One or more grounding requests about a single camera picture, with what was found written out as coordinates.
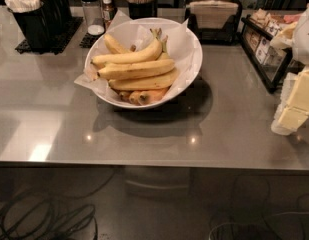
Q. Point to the black condiment packet rack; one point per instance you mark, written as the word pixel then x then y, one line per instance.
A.
pixel 271 65

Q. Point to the black stir stick cup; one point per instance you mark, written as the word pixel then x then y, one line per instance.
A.
pixel 142 10

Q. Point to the top curved yellow banana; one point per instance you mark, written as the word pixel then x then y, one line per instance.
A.
pixel 150 53

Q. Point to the white bowl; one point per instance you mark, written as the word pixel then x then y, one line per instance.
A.
pixel 142 63

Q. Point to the small bottom left banana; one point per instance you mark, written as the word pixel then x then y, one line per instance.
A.
pixel 124 95

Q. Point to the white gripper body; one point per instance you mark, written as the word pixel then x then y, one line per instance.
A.
pixel 304 39

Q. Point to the back left yellow banana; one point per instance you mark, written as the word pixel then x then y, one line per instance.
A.
pixel 113 45

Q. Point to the small black mat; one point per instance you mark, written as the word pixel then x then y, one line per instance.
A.
pixel 88 40

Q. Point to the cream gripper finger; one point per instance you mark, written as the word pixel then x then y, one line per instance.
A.
pixel 299 97
pixel 291 118

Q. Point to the clear shaker white lid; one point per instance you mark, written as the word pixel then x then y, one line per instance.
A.
pixel 93 17

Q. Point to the lower yellow banana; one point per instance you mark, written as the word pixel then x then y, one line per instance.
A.
pixel 147 83

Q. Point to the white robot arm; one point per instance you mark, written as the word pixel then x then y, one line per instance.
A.
pixel 296 37

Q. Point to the orange ripe banana bottom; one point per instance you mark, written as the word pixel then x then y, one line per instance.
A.
pixel 147 97

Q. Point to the middle yellow banana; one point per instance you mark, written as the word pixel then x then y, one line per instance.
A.
pixel 114 71

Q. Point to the black napkin dispenser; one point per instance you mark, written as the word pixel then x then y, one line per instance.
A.
pixel 214 21

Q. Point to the front black cutlery cup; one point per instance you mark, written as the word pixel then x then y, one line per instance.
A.
pixel 33 25

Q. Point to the brown sauce bottle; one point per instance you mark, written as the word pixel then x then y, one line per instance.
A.
pixel 109 12

